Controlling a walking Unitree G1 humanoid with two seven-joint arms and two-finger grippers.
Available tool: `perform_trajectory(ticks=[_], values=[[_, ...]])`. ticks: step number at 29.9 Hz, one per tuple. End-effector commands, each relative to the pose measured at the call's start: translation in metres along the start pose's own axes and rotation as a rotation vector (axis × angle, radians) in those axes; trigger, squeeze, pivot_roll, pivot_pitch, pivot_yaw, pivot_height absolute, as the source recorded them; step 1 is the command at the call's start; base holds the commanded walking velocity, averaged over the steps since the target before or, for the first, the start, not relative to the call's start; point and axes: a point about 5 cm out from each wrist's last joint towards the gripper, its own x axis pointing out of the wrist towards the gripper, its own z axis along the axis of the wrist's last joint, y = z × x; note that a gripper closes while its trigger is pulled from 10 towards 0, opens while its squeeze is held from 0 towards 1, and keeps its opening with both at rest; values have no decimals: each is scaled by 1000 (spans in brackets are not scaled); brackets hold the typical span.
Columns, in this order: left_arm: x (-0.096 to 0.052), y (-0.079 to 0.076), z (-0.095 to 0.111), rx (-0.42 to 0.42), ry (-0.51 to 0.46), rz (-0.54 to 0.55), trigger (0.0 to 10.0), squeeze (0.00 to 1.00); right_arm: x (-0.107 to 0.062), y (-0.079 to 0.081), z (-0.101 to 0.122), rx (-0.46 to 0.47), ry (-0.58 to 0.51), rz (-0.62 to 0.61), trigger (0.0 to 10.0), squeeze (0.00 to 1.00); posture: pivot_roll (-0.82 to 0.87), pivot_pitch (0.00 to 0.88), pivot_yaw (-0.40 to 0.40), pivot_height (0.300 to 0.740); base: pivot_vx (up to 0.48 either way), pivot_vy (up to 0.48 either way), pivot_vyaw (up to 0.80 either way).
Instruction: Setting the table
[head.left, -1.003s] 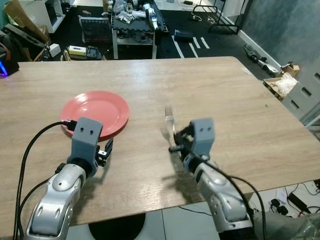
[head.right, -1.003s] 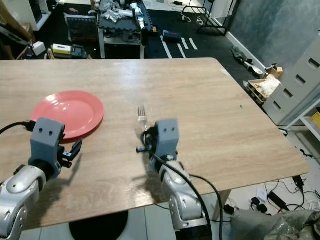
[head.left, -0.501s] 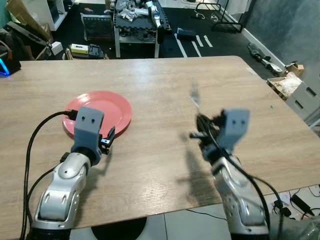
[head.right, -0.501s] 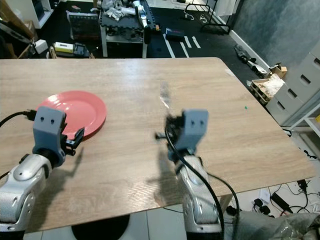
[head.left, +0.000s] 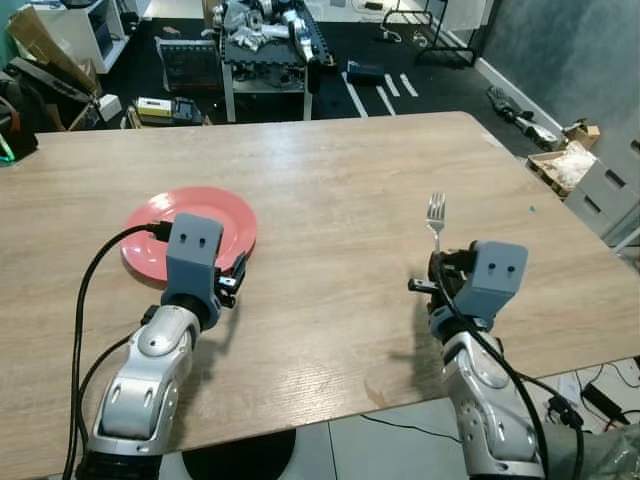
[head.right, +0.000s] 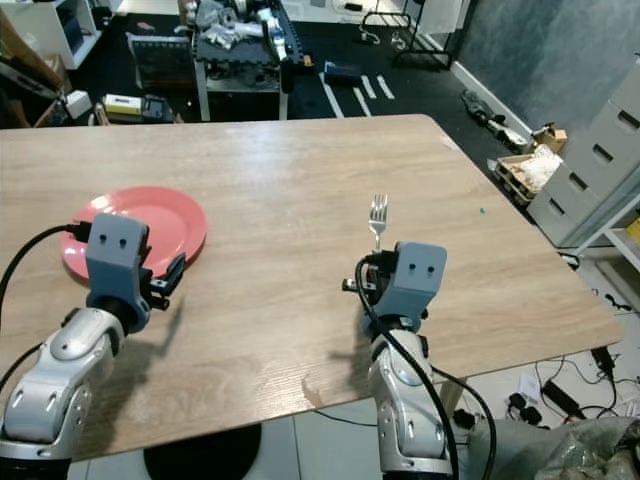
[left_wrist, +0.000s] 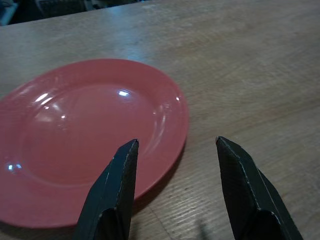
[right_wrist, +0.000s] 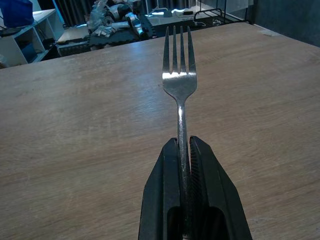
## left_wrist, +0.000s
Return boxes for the dark chair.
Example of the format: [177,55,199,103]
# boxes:
[0,0,153,26]

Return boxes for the red round plate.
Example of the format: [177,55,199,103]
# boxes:
[0,58,190,229]

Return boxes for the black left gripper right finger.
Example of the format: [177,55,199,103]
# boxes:
[215,135,304,240]

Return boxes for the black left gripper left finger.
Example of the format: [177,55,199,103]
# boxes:
[72,138,140,240]

